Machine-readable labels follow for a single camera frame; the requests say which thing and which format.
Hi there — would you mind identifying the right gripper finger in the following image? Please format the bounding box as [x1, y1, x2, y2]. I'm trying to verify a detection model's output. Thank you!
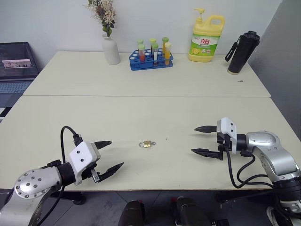
[194, 125, 218, 135]
[190, 148, 223, 161]

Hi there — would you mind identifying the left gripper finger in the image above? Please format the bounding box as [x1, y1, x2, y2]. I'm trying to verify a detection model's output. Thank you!
[94, 140, 113, 150]
[96, 162, 125, 184]

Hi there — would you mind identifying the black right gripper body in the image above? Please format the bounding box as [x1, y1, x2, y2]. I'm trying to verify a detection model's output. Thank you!
[216, 132, 233, 161]

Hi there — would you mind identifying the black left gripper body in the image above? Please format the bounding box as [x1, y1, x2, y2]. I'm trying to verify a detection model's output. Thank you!
[81, 162, 101, 183]

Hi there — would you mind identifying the black table leg caster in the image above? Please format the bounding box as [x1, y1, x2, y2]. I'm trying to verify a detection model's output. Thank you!
[72, 192, 87, 205]

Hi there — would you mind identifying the dark rounded shape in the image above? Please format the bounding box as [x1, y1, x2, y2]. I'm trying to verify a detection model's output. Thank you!
[170, 196, 213, 226]
[118, 199, 147, 226]

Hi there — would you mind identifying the blue test tube rack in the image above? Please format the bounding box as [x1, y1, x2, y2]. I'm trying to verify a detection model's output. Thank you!
[128, 48, 175, 72]

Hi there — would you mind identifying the yellow-capped tube with orange liquid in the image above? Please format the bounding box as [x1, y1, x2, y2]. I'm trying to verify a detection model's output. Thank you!
[164, 42, 172, 66]

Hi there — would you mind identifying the yellow detergent pump bottle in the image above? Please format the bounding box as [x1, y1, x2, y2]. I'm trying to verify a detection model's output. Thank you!
[188, 8, 226, 63]

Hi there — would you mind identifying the green-capped tube with white label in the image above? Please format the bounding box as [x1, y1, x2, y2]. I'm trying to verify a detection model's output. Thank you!
[151, 43, 159, 66]

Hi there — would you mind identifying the white ceramic vase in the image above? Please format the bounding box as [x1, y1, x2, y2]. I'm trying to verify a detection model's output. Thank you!
[101, 33, 121, 65]

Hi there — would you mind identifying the green-capped tube with red liquid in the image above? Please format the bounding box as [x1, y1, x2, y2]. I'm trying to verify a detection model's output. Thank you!
[138, 44, 146, 63]

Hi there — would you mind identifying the grey laptop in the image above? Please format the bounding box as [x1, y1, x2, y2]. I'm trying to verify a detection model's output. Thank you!
[0, 41, 40, 109]

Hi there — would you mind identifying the dried flower bouquet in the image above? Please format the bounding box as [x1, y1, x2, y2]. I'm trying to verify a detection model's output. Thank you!
[85, 0, 117, 37]

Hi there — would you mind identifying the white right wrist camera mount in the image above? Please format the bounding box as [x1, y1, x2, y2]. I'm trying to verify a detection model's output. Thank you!
[216, 117, 238, 155]

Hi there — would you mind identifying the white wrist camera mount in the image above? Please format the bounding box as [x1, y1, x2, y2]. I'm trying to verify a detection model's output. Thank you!
[216, 117, 238, 155]
[68, 141, 102, 186]

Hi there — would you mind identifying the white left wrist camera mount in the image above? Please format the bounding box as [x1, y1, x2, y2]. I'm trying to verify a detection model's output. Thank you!
[68, 141, 102, 186]

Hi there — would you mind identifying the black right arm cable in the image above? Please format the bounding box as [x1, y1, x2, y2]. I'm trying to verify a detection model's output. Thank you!
[225, 150, 275, 189]

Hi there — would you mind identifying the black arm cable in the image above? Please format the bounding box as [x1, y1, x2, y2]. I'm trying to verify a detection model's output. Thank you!
[225, 150, 275, 189]
[35, 126, 83, 224]

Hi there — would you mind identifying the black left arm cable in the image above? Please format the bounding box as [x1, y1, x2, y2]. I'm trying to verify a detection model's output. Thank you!
[35, 126, 83, 224]

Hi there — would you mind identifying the black tumbler with strap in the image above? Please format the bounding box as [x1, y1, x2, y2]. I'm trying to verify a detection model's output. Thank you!
[224, 30, 261, 76]

